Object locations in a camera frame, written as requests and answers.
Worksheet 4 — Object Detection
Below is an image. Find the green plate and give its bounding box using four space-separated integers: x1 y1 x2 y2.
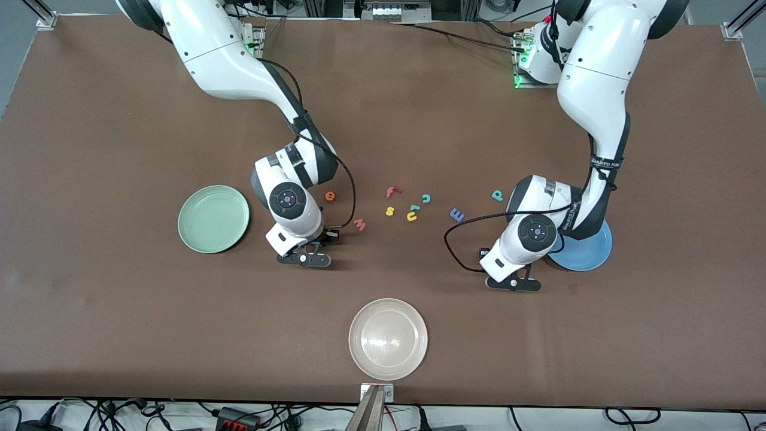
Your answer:
178 185 250 254

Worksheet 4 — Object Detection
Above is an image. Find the blue plate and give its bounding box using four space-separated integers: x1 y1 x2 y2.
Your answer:
548 218 613 272

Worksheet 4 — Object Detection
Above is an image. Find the white plate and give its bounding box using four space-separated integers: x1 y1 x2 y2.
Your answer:
348 298 429 381

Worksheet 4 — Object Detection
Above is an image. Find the black red power strip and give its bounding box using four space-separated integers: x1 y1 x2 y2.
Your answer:
217 406 262 431

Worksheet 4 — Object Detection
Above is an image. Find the grey socket strip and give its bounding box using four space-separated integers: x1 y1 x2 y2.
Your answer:
356 0 433 23

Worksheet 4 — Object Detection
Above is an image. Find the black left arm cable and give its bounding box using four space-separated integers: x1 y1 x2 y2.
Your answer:
443 202 579 274

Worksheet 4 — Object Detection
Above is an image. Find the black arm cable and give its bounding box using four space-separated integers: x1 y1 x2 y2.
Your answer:
443 202 579 274
259 57 358 232

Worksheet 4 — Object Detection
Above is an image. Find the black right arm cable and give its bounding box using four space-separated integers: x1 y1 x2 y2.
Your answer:
259 57 358 232

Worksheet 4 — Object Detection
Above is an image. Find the metal post bracket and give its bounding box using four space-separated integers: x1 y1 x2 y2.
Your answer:
360 383 395 402

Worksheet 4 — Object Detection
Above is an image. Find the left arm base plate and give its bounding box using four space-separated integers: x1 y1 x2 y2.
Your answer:
513 30 563 90

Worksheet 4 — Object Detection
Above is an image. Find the aluminium camera post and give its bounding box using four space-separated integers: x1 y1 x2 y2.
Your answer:
344 385 387 431

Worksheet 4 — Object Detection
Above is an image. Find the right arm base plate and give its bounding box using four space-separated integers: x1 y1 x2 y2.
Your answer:
238 18 265 60

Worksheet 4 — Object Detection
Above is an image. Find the looped black floor cable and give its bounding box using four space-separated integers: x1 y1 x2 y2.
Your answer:
604 406 662 426

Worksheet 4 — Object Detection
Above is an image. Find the long black table cable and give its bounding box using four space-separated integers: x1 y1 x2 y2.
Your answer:
389 22 528 53

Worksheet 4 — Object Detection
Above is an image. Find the short black table cable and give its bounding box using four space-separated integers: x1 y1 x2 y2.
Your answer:
473 18 525 40

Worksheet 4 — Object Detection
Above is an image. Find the aluminium frame profile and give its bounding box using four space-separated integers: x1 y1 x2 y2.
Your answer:
721 0 766 41
21 0 59 31

